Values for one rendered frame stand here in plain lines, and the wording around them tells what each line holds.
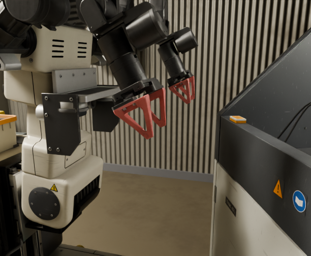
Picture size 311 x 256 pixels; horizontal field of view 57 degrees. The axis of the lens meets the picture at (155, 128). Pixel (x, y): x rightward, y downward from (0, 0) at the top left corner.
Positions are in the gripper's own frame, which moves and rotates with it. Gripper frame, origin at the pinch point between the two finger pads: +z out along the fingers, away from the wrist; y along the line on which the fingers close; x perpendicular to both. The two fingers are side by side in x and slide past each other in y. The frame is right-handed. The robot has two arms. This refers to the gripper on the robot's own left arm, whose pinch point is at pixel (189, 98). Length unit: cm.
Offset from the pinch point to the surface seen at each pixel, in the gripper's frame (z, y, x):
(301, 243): 30, -45, -16
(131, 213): 64, 85, 94
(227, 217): 37.6, -12.9, 2.6
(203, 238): 89, 69, 45
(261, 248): 37.1, -32.8, -6.9
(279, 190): 22.8, -36.9, -16.0
